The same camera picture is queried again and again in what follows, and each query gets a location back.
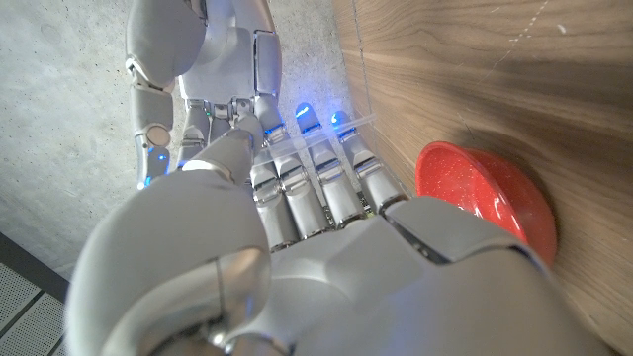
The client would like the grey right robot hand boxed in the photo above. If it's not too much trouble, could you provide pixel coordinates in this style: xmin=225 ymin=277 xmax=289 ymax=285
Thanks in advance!
xmin=124 ymin=0 xmax=286 ymax=192

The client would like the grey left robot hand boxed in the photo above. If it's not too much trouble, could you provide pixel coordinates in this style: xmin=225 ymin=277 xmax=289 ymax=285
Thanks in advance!
xmin=63 ymin=94 xmax=609 ymax=356

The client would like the red speckled bowl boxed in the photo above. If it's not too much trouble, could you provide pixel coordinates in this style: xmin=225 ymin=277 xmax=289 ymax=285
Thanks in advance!
xmin=414 ymin=140 xmax=559 ymax=268

